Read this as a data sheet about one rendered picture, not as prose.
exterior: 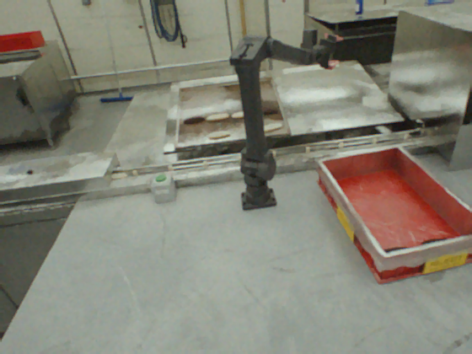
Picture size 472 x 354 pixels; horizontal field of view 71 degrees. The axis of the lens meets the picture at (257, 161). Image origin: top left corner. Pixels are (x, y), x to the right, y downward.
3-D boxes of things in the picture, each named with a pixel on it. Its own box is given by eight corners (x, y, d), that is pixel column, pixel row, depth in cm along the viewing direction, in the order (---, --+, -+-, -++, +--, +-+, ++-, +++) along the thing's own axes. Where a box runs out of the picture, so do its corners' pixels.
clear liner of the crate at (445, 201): (377, 288, 83) (381, 262, 77) (312, 179, 123) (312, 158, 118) (496, 260, 87) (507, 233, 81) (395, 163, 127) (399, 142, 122)
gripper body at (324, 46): (319, 62, 144) (307, 64, 141) (323, 38, 139) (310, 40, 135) (330, 66, 140) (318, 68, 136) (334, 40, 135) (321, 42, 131)
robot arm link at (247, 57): (220, 45, 88) (254, 46, 84) (245, 32, 98) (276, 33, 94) (240, 179, 113) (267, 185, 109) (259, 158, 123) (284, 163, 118)
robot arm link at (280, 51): (237, 54, 97) (270, 56, 92) (238, 34, 95) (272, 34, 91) (292, 64, 134) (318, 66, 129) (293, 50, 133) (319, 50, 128)
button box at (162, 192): (156, 211, 122) (147, 187, 116) (158, 197, 129) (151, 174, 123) (178, 207, 122) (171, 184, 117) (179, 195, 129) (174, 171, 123)
